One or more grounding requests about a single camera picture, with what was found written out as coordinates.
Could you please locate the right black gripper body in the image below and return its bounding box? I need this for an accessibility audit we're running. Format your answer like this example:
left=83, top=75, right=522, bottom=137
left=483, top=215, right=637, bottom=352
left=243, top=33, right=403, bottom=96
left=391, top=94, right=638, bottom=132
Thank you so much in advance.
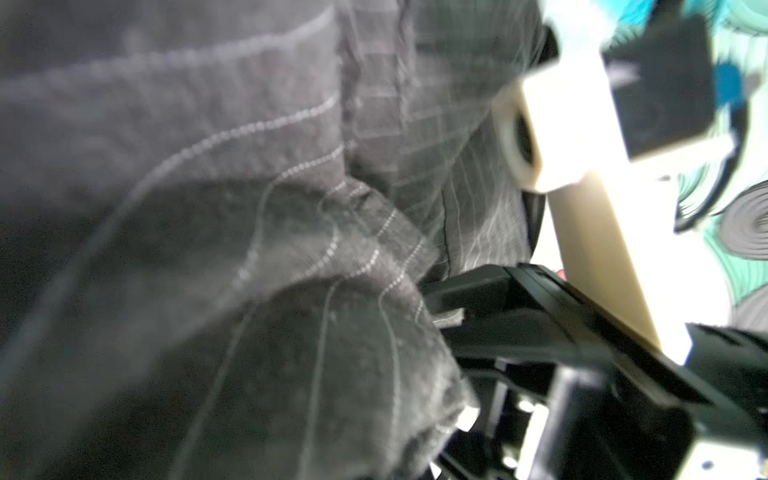
left=422, top=264, right=767, bottom=479

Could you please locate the dark pinstriped long sleeve shirt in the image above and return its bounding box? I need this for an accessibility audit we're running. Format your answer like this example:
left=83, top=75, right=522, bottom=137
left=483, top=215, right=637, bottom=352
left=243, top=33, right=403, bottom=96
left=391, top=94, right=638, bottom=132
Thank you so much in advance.
left=1, top=1, right=545, bottom=479

